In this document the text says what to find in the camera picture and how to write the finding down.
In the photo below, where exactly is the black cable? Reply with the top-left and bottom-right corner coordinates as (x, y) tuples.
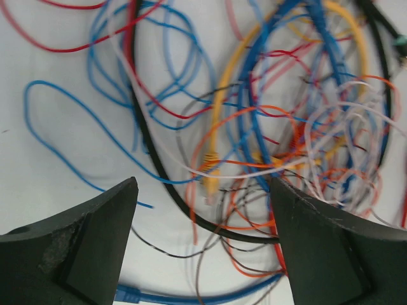
(128, 0), (407, 245)

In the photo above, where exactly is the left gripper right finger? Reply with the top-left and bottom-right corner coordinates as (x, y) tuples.
(270, 178), (406, 304)

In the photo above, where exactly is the red ethernet cable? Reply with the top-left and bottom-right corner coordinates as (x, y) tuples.
(268, 203), (289, 277)

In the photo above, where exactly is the red thin wire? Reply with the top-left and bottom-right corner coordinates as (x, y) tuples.
(0, 0), (322, 153)

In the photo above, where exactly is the yellow ethernet cable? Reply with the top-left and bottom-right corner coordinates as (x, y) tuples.
(202, 1), (369, 198)

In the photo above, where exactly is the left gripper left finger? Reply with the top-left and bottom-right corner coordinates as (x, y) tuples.
(1, 177), (139, 304)

